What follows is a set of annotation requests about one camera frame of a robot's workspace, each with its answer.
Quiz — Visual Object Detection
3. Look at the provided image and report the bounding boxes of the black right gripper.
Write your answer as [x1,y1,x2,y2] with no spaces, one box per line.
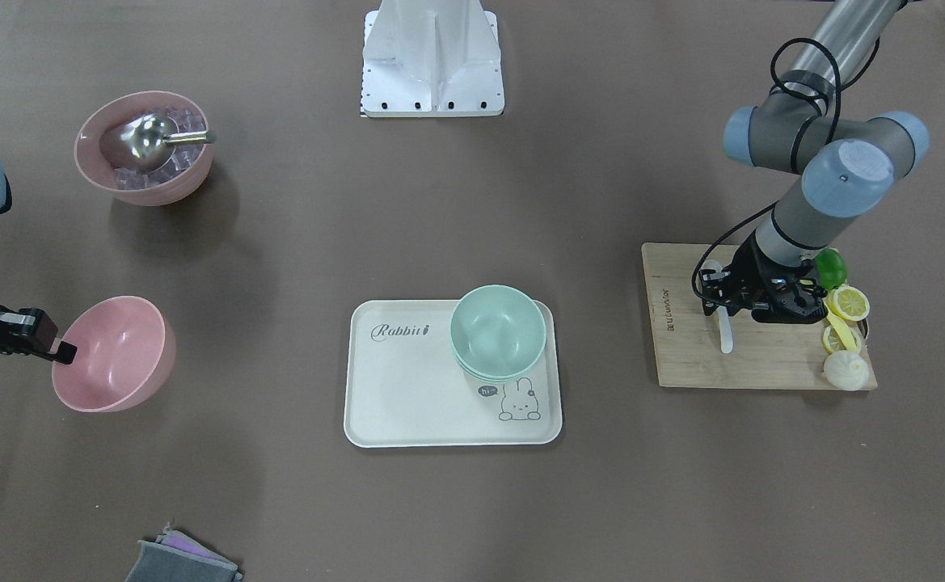
[0,306,78,365]

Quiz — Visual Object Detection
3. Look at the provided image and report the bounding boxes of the green lime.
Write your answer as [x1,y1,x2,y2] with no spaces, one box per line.
[813,247,848,291]

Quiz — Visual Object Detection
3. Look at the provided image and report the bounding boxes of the white ceramic spoon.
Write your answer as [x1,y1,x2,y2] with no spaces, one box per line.
[702,259,734,354]

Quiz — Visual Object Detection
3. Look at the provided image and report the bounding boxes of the bamboo cutting board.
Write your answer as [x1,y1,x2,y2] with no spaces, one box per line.
[641,242,835,390]

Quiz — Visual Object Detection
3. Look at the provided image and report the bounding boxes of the white serving tray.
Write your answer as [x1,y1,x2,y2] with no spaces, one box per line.
[343,301,563,447]

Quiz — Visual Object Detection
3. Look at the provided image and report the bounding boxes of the grey folded cloth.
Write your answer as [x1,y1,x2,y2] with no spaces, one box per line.
[125,525,243,581]

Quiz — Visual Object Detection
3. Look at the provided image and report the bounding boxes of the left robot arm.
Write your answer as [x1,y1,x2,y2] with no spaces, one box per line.
[691,1,930,324]

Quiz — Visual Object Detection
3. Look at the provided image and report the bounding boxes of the metal ice scoop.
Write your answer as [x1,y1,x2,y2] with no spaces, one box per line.
[99,113,217,173]

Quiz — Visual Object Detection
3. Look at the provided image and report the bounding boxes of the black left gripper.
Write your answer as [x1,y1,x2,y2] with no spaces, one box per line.
[698,234,829,324]

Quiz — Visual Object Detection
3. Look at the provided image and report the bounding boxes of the white camera mast base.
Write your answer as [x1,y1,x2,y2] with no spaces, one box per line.
[359,1,506,118]

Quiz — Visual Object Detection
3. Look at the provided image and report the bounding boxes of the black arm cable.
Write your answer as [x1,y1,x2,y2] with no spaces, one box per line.
[690,36,882,297]

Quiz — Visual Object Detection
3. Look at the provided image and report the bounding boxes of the lemon slice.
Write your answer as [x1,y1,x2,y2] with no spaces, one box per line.
[825,284,871,322]
[821,325,865,354]

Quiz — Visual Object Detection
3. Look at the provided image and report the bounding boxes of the small pink bowl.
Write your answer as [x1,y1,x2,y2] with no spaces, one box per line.
[51,296,177,413]

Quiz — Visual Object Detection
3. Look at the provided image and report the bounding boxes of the clear ice cubes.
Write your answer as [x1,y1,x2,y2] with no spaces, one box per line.
[114,106,207,191]

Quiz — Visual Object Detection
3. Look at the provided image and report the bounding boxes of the green bowl stack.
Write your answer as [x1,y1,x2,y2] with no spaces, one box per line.
[449,285,547,383]

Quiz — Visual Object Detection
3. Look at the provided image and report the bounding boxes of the large pink bowl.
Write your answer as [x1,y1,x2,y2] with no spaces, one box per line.
[74,90,213,206]

